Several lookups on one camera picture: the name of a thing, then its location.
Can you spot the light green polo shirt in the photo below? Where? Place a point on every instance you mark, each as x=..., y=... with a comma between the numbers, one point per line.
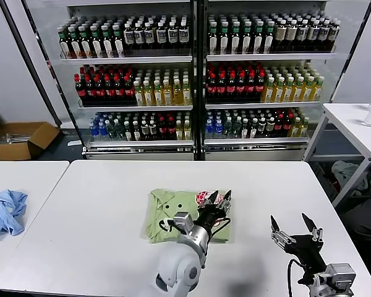
x=154, y=216

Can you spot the small blue drink bottle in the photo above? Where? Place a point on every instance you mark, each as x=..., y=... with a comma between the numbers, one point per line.
x=103, y=131
x=218, y=130
x=209, y=130
x=94, y=131

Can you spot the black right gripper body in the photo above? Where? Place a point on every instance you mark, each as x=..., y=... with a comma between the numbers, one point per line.
x=306, y=247

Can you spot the white side table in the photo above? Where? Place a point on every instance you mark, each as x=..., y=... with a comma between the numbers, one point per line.
x=346, y=117

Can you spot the white-cap blue-label dark bottle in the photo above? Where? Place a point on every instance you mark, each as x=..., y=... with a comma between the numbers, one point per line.
x=172, y=36
x=161, y=36
x=323, y=33
x=301, y=34
x=334, y=33
x=139, y=37
x=183, y=36
x=149, y=37
x=129, y=37
x=312, y=34

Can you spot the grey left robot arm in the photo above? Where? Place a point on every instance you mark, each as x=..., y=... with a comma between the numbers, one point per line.
x=182, y=260

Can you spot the grey crumpled cloth pile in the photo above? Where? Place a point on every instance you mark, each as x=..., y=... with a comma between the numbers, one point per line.
x=343, y=173

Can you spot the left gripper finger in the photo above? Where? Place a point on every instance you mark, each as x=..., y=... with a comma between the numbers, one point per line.
x=227, y=202
x=212, y=199

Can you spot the green-cap dark tea bottle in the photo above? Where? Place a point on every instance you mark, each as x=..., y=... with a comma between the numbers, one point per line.
x=75, y=46
x=86, y=46
x=119, y=46
x=268, y=41
x=224, y=41
x=213, y=41
x=65, y=46
x=97, y=46
x=109, y=46
x=246, y=41
x=235, y=41
x=258, y=41

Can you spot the small white flat object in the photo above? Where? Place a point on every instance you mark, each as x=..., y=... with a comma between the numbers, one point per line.
x=74, y=143

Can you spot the small dark bottle white label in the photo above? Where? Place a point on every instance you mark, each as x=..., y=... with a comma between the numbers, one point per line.
x=128, y=133
x=137, y=133
x=245, y=131
x=253, y=131

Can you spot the small dark bottle tan label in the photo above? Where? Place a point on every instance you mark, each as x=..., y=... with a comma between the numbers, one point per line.
x=270, y=125
x=145, y=130
x=153, y=130
x=261, y=125

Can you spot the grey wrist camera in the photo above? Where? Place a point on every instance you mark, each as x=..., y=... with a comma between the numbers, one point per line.
x=340, y=275
x=183, y=221

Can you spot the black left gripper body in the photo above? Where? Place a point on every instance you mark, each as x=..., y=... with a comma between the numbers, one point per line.
x=210, y=215

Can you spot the small yellow drink bottle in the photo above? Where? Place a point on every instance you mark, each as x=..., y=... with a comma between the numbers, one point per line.
x=179, y=131
x=188, y=131
x=295, y=130
x=303, y=129

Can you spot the black-framed glass cabinet door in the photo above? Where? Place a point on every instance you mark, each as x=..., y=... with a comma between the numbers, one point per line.
x=349, y=31
x=38, y=62

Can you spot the dark clothed person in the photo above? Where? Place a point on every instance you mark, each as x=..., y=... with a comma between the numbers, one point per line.
x=368, y=222

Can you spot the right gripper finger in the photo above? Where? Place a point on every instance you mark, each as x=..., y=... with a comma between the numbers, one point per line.
x=309, y=223
x=275, y=226

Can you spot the crumpled light blue garment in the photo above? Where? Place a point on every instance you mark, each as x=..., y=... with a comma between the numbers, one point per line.
x=0, y=216

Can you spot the white-cap tan-label dark bottle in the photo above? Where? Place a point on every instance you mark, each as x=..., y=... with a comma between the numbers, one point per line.
x=279, y=35
x=290, y=34

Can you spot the small clear green bottle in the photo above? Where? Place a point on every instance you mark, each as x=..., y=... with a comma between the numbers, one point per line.
x=237, y=128
x=111, y=131
x=227, y=128
x=119, y=131

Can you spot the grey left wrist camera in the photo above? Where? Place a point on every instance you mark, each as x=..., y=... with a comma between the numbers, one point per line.
x=183, y=221

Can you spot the silver metal parts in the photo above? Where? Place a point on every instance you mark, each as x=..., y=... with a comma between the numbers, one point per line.
x=17, y=137

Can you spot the open cardboard box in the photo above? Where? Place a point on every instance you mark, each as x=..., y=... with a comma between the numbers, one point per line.
x=40, y=136

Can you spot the yellow juice bottle green cap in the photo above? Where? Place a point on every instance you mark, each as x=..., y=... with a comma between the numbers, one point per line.
x=318, y=91
x=279, y=92
x=298, y=92
x=268, y=92
x=308, y=92
x=288, y=92

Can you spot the yellow tea bottle white label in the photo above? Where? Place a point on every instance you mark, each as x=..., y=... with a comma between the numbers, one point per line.
x=138, y=96
x=167, y=96
x=157, y=96
x=186, y=96
x=177, y=96
x=147, y=96

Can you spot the small red-cap cola bottle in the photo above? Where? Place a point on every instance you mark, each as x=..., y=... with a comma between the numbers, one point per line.
x=162, y=130
x=278, y=127
x=172, y=130
x=287, y=126

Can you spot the white beverage display cabinet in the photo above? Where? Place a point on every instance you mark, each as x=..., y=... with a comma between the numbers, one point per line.
x=136, y=58
x=266, y=57

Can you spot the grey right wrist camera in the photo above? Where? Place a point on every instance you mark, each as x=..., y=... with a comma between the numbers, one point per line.
x=340, y=275

